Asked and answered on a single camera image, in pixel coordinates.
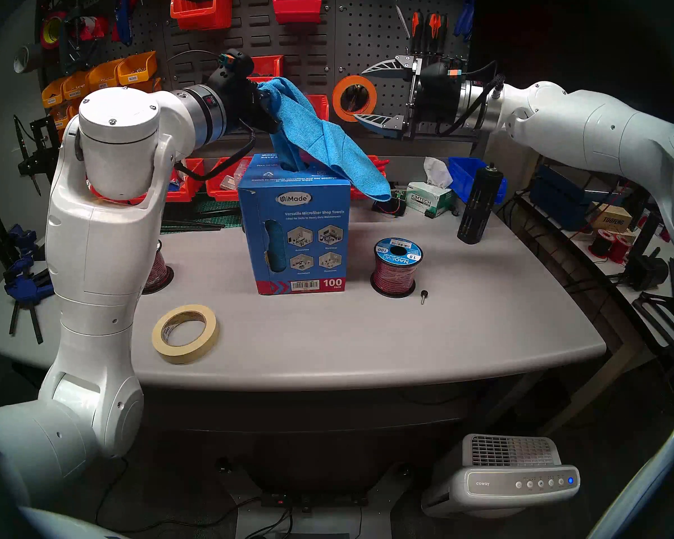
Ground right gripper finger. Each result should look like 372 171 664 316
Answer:
352 113 409 140
360 57 415 76

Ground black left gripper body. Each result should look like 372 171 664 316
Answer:
224 85 283 135

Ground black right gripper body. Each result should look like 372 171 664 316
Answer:
400 55 462 141

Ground blue microfiber towel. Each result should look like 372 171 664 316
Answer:
257 76 393 203

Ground blue shop towel box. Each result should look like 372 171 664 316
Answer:
238 153 352 295

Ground red bin with red tools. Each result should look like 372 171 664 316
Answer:
350 155 389 200

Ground orange black screwdriver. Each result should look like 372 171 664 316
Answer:
424 13 447 58
407 11 425 58

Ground orange tape roll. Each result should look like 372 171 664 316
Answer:
332 75 378 123

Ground blue plastic bin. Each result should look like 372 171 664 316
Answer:
448 157 508 205

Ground dark grey pegboard panel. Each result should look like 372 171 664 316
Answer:
39 0 500 145

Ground Kimtech tissue box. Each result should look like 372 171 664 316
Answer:
406 157 458 218

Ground black cylindrical bottle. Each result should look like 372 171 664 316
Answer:
457 163 505 245

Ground green cutting mat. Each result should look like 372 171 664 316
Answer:
162 198 242 232

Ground dark red plastic bin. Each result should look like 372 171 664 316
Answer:
272 0 323 25

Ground yellow bin labelled M3X6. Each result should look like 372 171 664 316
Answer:
117 51 158 86

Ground blue equipment case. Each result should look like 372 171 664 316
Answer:
530 165 591 231

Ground blue hand tool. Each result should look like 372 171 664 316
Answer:
117 0 134 45

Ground black monitor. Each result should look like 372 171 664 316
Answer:
465 0 674 168

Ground small cardboard box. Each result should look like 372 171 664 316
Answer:
587 202 634 232

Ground red yellow tape roll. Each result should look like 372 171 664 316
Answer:
39 11 67 51

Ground black metal stand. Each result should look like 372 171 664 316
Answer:
14 114 62 195

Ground beige masking tape roll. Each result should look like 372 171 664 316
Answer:
152 304 220 365

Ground blue clamp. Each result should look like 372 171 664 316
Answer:
3 257 56 345
10 223 39 255

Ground black power adapter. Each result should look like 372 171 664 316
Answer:
623 247 670 291

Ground white air purifier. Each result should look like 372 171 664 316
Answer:
421 434 581 519

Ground black power strip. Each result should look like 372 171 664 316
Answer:
260 490 370 510

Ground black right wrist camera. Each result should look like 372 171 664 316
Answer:
421 61 466 94

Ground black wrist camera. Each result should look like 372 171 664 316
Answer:
421 61 466 94
216 49 256 90

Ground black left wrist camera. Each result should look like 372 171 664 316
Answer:
216 49 256 90

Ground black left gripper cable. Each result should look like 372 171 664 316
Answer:
174 122 257 181

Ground blue handled pliers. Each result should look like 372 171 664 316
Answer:
454 0 477 43

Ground red wire spool labelled 18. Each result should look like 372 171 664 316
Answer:
370 237 425 298

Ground red wire spool labelled 20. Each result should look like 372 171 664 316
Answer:
142 240 175 295

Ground small red wire spool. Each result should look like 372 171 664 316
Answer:
589 229 616 259
608 235 634 264

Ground grey duct tape roll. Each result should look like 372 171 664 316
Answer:
13 43 44 74

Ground black triangular frame stand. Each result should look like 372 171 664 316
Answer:
632 291 674 356

